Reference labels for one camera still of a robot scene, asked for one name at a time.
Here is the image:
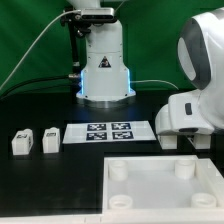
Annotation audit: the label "white square table top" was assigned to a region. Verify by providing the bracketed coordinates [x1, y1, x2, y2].
[103, 155, 224, 213]

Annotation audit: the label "black cables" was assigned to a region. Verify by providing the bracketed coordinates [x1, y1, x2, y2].
[0, 73, 82, 101]

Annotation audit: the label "grey camera on stand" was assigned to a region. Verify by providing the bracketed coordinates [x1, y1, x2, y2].
[81, 8, 114, 20]

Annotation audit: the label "white tag sheet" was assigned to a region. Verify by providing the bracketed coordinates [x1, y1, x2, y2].
[63, 121, 156, 144]

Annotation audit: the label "black camera stand pole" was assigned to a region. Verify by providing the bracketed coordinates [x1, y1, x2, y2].
[60, 14, 90, 73]

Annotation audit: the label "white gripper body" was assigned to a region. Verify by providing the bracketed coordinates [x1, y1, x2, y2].
[155, 90, 224, 136]

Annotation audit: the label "white camera cable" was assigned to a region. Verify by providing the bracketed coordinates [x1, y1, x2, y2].
[0, 9, 83, 93]

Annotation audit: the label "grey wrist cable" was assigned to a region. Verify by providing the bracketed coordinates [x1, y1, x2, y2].
[130, 79, 180, 92]

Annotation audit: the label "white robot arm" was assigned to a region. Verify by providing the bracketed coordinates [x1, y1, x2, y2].
[67, 0, 224, 135]

